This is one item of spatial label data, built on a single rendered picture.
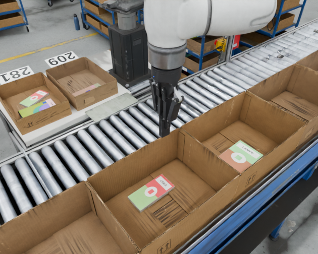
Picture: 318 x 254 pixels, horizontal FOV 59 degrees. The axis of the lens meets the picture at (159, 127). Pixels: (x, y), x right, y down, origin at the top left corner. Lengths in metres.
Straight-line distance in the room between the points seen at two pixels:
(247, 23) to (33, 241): 0.85
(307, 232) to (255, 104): 1.15
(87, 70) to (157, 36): 1.43
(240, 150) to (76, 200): 0.62
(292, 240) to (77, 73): 1.78
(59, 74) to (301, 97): 1.45
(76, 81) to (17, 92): 0.36
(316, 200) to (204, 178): 1.41
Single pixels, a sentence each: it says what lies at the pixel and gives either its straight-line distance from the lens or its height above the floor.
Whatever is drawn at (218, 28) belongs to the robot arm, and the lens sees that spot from 0.65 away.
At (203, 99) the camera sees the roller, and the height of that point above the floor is 0.75.
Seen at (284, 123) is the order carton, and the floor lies 1.00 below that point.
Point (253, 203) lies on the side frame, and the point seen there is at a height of 0.91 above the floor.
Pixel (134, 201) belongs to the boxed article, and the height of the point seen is 0.90.
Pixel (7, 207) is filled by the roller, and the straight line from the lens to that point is 1.34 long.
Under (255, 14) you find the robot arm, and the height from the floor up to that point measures 1.54.
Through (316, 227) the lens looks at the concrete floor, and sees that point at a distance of 2.26.
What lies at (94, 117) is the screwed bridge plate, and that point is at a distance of 1.61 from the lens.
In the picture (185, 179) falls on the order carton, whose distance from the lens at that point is 1.10.
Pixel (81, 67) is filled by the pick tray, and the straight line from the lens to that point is 2.03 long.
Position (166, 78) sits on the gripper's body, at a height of 1.39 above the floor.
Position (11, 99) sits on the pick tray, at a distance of 1.90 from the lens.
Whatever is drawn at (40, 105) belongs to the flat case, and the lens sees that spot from 1.71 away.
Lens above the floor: 1.75
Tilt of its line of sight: 42 degrees down
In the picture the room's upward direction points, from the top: straight up
